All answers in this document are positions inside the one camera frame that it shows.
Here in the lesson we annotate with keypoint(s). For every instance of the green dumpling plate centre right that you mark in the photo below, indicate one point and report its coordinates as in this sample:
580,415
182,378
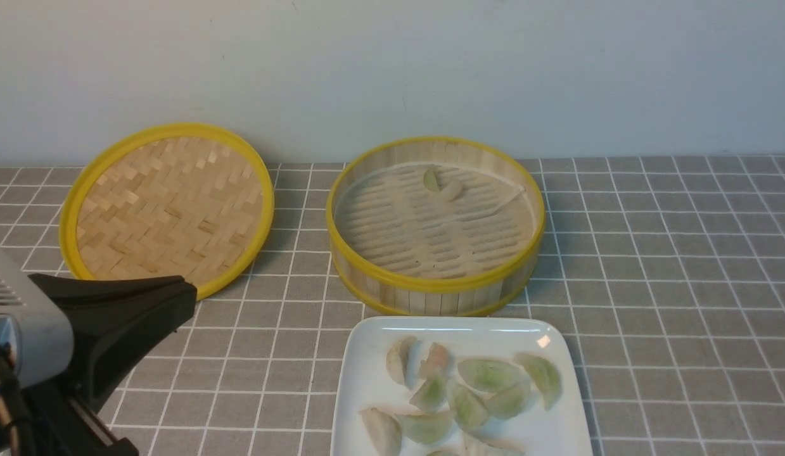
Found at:
510,402

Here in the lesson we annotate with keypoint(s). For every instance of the white dumpling plate bottom left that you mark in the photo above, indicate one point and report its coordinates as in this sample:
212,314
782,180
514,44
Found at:
383,430

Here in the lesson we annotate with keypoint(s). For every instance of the yellow rimmed woven bamboo lid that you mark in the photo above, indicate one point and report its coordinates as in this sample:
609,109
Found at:
183,199

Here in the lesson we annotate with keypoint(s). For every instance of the green dumpling plate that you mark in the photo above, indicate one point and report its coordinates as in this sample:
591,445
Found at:
426,429
545,376
510,402
469,409
488,375

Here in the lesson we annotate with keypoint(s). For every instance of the green dumpling plate bottom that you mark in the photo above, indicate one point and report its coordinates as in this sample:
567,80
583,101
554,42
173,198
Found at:
426,429

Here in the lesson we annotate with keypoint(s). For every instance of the pink dumpling on plate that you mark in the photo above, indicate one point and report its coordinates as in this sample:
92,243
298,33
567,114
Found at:
435,363

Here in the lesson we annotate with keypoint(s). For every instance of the white dumpling plate bottom edge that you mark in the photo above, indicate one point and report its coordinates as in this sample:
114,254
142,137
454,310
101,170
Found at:
476,447

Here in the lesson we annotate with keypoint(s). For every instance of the white square plate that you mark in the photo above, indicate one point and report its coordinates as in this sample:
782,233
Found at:
365,382

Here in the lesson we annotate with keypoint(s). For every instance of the yellow rimmed bamboo steamer basket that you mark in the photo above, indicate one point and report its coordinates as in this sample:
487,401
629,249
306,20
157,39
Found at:
401,250

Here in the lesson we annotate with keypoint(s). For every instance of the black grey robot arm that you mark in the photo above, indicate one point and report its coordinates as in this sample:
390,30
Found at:
66,344

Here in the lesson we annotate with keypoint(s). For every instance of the green dumpling plate centre top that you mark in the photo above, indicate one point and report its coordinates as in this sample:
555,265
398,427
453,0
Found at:
488,375

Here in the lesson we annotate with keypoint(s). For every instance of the white dumpling in steamer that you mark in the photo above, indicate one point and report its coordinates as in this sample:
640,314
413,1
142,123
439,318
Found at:
451,191

